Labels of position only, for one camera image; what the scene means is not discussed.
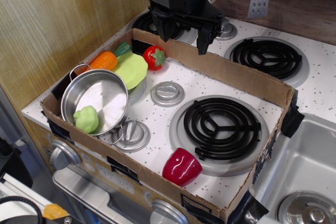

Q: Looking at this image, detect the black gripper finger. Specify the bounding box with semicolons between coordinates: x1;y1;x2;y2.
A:
152;6;175;42
196;24;217;55

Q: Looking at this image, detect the silver metal pan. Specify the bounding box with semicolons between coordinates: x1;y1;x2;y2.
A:
60;69;130;136

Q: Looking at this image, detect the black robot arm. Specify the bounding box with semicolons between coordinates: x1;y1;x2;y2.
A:
149;0;225;55

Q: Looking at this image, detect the silver oven knob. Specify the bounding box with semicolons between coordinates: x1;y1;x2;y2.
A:
49;140;81;170
150;199;189;224

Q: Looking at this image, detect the silver hanging spatula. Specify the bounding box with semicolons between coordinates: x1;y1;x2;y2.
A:
248;0;269;19

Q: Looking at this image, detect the silver left oven knob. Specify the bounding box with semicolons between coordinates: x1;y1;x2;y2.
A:
49;140;81;170

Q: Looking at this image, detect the black back left burner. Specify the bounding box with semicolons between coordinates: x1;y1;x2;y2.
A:
127;10;198;45

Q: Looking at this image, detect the silver oven door handle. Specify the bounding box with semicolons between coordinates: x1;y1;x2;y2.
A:
53;168;150;223

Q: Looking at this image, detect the silver stove knob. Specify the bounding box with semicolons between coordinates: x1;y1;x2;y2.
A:
151;81;185;108
215;19;238;41
112;121;151;153

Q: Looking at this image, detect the black back right burner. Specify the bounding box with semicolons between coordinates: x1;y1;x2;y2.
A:
224;36;310;88

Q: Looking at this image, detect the orange toy carrot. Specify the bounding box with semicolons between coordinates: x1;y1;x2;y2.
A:
85;41;131;72

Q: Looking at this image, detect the dark red toy pepper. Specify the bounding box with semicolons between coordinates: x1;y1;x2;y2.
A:
162;148;203;187

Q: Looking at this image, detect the silver right oven knob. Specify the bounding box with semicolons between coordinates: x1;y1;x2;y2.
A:
150;199;189;224

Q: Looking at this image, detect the black front right burner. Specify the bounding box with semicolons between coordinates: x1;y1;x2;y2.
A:
169;95;269;177

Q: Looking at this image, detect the silver sink drain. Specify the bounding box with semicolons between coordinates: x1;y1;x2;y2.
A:
276;190;335;223

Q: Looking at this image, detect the light green toy lettuce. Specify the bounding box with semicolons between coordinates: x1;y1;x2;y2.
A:
112;52;148;90

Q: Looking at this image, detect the orange object bottom left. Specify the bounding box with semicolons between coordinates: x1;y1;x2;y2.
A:
42;204;68;220

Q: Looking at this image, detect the brown cardboard fence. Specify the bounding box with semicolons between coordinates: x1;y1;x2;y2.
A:
40;29;304;223

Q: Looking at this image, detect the silver back stove knob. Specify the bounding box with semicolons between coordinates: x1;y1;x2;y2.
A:
215;19;238;41

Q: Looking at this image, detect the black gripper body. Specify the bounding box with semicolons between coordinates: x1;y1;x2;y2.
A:
149;0;225;31

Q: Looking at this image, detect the black burner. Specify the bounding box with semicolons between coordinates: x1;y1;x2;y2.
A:
127;10;198;45
169;95;269;177
224;36;310;88

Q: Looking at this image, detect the black cable bottom left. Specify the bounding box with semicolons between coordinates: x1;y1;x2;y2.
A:
0;195;44;224

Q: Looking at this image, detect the red toy strawberry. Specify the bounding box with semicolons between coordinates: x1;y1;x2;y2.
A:
143;46;166;71

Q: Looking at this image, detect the silver front stove knob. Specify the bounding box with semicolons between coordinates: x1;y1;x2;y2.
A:
112;121;151;153

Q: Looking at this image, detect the light green toy broccoli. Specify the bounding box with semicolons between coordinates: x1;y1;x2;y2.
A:
73;105;99;133

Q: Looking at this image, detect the silver middle stove knob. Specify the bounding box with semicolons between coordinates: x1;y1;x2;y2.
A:
151;81;185;108

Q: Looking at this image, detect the silver toy sink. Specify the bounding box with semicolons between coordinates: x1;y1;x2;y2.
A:
253;114;335;223

